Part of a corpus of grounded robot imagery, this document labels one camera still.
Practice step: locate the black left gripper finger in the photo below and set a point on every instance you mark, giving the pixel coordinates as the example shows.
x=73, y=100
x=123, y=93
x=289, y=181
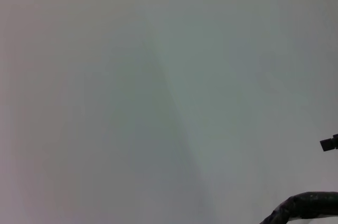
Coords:
x=330, y=143

